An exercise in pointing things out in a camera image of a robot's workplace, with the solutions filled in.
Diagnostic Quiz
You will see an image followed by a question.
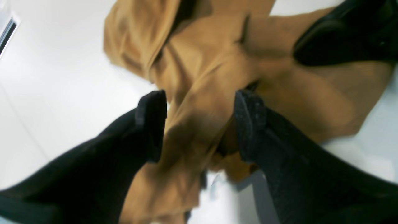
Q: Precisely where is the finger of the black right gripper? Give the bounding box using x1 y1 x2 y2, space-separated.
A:
293 0 398 66

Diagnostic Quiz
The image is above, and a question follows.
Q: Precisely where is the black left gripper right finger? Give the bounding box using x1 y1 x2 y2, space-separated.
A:
234 90 398 224

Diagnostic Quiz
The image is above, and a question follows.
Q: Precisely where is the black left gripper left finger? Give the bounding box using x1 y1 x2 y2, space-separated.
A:
0 90 167 224

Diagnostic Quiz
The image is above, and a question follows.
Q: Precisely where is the brown t-shirt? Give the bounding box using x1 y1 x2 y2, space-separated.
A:
104 0 393 224

